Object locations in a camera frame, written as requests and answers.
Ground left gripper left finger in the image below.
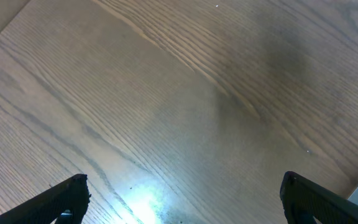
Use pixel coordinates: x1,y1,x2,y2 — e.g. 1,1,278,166
0,174,91,224

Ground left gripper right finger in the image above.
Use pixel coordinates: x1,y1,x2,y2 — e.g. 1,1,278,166
280,171,358,224

